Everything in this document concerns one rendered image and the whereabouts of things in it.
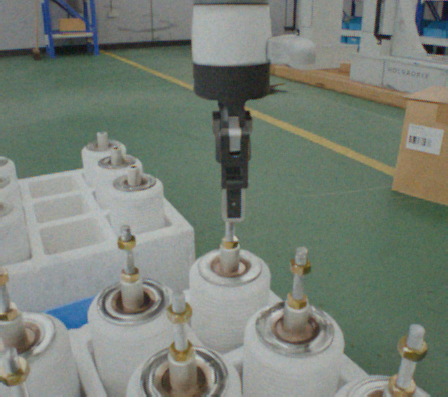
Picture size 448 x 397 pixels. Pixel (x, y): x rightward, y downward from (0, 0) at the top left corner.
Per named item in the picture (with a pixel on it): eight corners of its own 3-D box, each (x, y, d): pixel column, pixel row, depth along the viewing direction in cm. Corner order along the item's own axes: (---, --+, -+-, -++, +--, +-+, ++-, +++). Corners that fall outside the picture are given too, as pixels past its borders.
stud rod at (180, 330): (191, 369, 33) (187, 295, 30) (180, 374, 32) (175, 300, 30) (185, 361, 34) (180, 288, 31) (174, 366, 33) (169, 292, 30)
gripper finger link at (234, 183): (225, 167, 40) (225, 213, 42) (226, 179, 38) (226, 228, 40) (241, 167, 40) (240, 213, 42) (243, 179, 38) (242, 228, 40)
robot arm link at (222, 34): (319, 66, 36) (323, -9, 33) (189, 67, 36) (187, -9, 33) (299, 55, 44) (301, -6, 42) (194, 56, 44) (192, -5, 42)
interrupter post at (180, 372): (203, 385, 33) (202, 356, 32) (178, 399, 32) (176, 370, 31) (188, 367, 35) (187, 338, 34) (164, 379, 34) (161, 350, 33)
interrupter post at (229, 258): (239, 276, 48) (239, 251, 47) (218, 274, 48) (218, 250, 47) (240, 264, 50) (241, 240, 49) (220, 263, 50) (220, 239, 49)
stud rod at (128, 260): (129, 294, 42) (122, 230, 39) (125, 289, 43) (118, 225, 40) (138, 291, 42) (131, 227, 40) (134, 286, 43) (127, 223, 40)
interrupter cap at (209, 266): (261, 291, 45) (261, 286, 45) (192, 287, 46) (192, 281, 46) (262, 253, 52) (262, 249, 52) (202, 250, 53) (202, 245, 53)
